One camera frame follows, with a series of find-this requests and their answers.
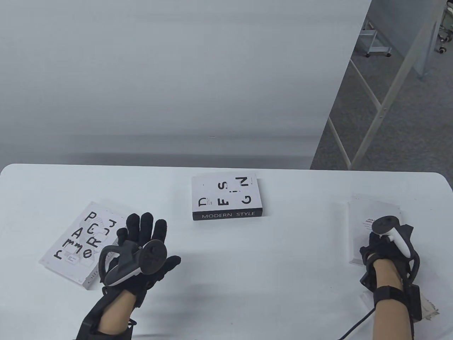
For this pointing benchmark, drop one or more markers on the person's left forearm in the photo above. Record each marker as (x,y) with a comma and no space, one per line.
(113,315)

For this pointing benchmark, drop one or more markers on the white hand-mounted controller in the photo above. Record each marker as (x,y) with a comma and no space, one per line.
(394,233)

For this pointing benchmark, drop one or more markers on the person's right hand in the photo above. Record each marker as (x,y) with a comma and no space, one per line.
(385,249)

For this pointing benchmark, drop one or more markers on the plain white book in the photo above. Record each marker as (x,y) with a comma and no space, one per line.
(364,219)

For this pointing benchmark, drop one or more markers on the black left wrist mount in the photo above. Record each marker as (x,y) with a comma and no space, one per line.
(90,324)

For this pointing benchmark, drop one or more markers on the person's left hand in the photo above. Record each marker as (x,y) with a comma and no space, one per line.
(155,237)

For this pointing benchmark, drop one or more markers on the chair base with castor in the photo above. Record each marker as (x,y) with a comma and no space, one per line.
(444,35)

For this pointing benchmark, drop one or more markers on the white book with black spine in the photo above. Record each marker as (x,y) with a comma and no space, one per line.
(226,196)

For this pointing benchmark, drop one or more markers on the person's left middle finger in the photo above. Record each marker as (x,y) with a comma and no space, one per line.
(146,228)

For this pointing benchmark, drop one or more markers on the white metal frame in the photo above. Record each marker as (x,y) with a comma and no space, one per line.
(393,85)

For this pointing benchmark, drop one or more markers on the person's left little finger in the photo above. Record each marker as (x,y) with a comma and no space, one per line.
(122,236)

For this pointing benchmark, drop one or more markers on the person's right thumb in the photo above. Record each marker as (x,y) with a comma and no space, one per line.
(367,254)

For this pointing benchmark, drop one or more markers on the grey wheeled cart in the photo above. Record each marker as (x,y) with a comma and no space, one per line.
(377,42)

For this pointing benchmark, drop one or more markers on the white book with scattered letters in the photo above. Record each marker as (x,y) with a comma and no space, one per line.
(79,244)

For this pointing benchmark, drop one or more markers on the white paper label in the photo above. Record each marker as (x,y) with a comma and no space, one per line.
(430,308)

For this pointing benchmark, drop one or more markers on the person's left thumb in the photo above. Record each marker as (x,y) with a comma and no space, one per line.
(171,265)

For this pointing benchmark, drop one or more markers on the dark grey hand-mounted controller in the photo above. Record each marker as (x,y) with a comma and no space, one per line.
(141,260)

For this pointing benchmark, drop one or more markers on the person's right forearm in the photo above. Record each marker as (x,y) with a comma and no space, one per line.
(393,315)

